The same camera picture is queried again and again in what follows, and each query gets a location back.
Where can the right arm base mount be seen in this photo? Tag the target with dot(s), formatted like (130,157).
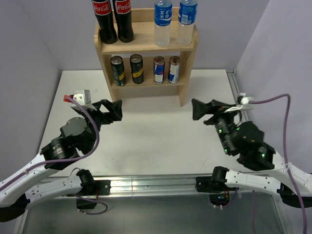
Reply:
(220,196)

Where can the aluminium rail right side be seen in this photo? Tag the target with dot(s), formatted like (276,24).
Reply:
(233,83)

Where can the wooden two-tier shelf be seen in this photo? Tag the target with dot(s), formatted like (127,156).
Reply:
(143,44)

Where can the water bottle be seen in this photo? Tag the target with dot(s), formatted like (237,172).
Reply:
(162,19)
(186,20)

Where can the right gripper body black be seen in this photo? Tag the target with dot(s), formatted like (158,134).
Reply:
(215,113)

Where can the aluminium rail front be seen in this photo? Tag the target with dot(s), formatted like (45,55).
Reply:
(163,185)

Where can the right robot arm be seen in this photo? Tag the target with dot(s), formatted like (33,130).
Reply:
(271,172)

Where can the cola bottle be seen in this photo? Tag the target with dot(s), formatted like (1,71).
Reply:
(123,16)
(104,15)

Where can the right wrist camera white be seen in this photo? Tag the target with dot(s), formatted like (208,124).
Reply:
(243,103)

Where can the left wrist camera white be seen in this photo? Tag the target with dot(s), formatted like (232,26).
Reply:
(83,98)

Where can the left cola bottle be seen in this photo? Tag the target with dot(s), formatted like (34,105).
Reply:
(104,15)

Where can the silver blue can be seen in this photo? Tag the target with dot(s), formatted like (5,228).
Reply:
(174,65)
(159,68)

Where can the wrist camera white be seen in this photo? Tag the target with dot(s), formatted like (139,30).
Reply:
(83,98)
(243,103)

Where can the right cola bottle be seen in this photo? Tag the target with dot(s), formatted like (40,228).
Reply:
(123,16)

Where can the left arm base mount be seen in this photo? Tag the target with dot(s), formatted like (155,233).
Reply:
(85,204)

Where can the black can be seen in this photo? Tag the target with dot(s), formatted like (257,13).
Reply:
(117,66)
(136,63)

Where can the aluminium rail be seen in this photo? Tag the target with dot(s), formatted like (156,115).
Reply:
(163,185)
(233,83)

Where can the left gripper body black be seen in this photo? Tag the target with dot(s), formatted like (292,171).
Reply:
(99,115)

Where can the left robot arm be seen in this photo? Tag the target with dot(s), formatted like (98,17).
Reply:
(22,191)

